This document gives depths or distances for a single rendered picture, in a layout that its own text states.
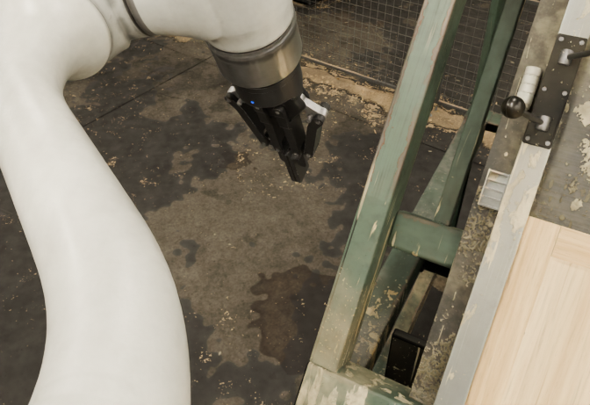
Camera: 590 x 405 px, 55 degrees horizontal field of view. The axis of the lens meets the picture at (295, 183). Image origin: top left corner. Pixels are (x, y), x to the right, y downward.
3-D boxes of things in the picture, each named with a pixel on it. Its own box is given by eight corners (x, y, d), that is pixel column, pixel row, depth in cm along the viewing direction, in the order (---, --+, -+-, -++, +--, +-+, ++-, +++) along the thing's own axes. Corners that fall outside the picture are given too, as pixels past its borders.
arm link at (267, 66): (226, -22, 57) (242, 21, 62) (184, 45, 53) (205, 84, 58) (309, -9, 54) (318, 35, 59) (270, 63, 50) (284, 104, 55)
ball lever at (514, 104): (533, 133, 101) (492, 113, 93) (540, 113, 101) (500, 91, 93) (552, 137, 98) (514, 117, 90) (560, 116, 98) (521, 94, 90)
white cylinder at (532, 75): (526, 68, 105) (512, 109, 106) (526, 64, 102) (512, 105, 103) (543, 71, 104) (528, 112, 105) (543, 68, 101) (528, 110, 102)
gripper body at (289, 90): (312, 39, 58) (324, 94, 66) (241, 25, 61) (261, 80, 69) (284, 95, 55) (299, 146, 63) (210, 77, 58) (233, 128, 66)
